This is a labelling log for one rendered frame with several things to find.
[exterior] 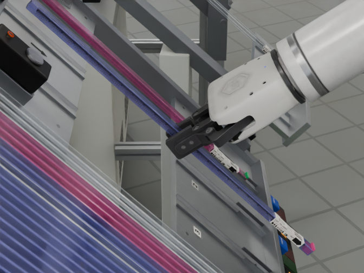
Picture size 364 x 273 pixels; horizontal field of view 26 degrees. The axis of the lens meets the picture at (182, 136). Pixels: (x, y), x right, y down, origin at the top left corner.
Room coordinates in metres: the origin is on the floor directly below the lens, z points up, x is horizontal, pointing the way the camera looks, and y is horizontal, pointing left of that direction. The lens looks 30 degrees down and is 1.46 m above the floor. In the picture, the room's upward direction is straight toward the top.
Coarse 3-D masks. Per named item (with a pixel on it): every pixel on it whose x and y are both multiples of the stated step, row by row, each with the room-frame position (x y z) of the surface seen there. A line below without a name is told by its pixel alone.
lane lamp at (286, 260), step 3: (282, 255) 0.99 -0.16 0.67; (285, 258) 0.98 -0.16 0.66; (288, 258) 0.99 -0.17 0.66; (285, 261) 0.98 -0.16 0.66; (288, 261) 0.98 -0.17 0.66; (291, 261) 0.99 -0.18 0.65; (285, 264) 0.97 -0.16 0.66; (288, 264) 0.97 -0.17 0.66; (291, 264) 0.98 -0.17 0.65; (294, 264) 0.99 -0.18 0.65; (288, 267) 0.97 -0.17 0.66; (291, 267) 0.97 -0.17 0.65; (294, 267) 0.98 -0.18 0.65; (291, 270) 0.97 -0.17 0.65; (294, 270) 0.97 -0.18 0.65
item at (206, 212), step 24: (192, 168) 0.98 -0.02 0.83; (240, 168) 1.12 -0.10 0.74; (192, 192) 0.92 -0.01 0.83; (216, 192) 0.98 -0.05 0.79; (192, 216) 0.85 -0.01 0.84; (216, 216) 0.91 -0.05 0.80; (240, 216) 0.96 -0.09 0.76; (192, 240) 0.81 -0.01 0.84; (216, 240) 0.85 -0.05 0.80; (240, 240) 0.90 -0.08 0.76; (216, 264) 0.80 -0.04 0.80; (240, 264) 0.84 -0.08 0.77; (264, 264) 0.88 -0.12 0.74
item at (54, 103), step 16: (16, 0) 1.02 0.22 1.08; (0, 16) 0.94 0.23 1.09; (16, 16) 0.97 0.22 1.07; (32, 16) 1.01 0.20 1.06; (80, 16) 1.14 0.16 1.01; (16, 32) 0.93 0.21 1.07; (32, 32) 0.96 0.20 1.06; (48, 32) 1.01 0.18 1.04; (48, 48) 0.96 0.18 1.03; (64, 48) 1.00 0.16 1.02; (64, 64) 0.96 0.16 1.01; (80, 64) 1.00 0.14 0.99; (48, 80) 0.89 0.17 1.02; (64, 80) 0.92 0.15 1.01; (80, 80) 0.95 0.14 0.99; (48, 96) 0.85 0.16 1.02; (64, 96) 0.88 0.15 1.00; (32, 112) 0.79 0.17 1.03; (48, 112) 0.82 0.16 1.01; (64, 112) 0.85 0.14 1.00; (64, 128) 0.82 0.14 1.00
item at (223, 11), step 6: (210, 0) 1.56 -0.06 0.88; (216, 0) 1.57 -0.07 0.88; (216, 6) 1.56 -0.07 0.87; (222, 6) 1.56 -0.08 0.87; (222, 12) 1.56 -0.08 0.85; (228, 12) 1.56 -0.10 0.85; (228, 18) 1.55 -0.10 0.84; (234, 18) 1.55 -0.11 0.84; (234, 24) 1.55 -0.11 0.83; (240, 24) 1.55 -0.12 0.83; (240, 30) 1.55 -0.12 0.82; (246, 30) 1.55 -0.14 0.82; (252, 36) 1.55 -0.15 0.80; (258, 42) 1.55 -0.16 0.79
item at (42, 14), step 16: (32, 0) 0.86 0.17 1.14; (48, 16) 0.86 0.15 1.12; (64, 32) 0.86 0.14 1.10; (80, 48) 0.86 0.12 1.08; (96, 64) 0.86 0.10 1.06; (112, 80) 0.86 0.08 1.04; (128, 96) 0.86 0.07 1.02; (144, 96) 0.87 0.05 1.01; (160, 112) 0.87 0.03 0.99; (176, 128) 0.86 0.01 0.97; (208, 160) 0.86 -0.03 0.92; (224, 176) 0.86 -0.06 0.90; (240, 192) 0.86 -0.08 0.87; (256, 208) 0.86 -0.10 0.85; (304, 240) 0.87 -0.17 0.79
